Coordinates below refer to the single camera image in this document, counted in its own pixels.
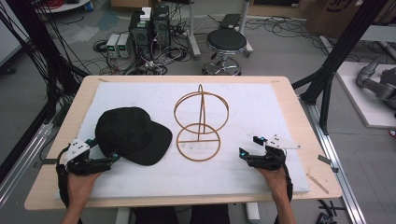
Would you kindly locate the dark flat laptop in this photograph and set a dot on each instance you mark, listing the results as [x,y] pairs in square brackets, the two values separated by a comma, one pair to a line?
[230,20]

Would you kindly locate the grey metal bracket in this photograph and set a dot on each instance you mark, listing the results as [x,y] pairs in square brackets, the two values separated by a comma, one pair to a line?
[327,161]

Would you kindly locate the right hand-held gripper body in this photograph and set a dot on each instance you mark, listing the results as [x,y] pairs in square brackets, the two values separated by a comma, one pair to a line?
[272,158]

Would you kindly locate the white platform board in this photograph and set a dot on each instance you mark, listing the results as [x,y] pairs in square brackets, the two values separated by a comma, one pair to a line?
[358,102]

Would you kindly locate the cardboard box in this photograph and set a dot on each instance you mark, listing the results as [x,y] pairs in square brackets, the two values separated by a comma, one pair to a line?
[339,15]

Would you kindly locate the person's left hand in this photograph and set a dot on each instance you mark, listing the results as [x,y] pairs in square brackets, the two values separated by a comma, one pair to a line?
[80,186]

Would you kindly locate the grey bench power supply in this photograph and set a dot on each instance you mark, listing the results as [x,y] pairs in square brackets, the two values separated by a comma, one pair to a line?
[124,46]
[112,46]

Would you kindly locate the white table leg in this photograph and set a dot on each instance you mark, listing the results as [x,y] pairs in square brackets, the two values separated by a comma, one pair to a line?
[252,212]
[123,216]

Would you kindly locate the round white table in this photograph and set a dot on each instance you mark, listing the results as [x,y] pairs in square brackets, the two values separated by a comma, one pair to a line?
[65,5]

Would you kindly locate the black computer tower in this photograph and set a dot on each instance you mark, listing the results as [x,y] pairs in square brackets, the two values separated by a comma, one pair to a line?
[140,34]
[162,28]

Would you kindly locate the person's legs in dark trousers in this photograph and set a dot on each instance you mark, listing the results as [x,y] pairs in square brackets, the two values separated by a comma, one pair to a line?
[186,216]

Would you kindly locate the aluminium floor rail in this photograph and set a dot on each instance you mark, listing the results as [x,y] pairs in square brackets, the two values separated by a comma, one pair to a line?
[336,174]
[21,165]

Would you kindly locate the white foam mat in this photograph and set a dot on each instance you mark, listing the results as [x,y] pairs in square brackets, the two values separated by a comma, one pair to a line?
[249,109]

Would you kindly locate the white desk leg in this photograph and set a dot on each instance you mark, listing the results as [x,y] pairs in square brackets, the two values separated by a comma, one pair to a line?
[193,34]
[246,28]

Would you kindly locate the person's right hand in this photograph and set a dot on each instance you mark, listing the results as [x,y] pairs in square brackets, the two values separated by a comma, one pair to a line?
[274,180]

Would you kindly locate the small white box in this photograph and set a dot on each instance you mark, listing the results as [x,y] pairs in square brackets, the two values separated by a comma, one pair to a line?
[145,14]

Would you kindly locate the black round stool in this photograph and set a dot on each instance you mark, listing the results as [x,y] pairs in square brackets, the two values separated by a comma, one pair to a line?
[226,40]

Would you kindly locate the black metal frame post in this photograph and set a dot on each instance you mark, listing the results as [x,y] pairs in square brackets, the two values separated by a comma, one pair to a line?
[40,46]
[339,53]

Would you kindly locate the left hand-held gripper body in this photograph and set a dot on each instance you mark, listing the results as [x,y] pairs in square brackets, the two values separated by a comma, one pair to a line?
[76,151]

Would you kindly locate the black baseball cap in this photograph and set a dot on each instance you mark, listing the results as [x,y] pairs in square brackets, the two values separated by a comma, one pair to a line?
[130,133]

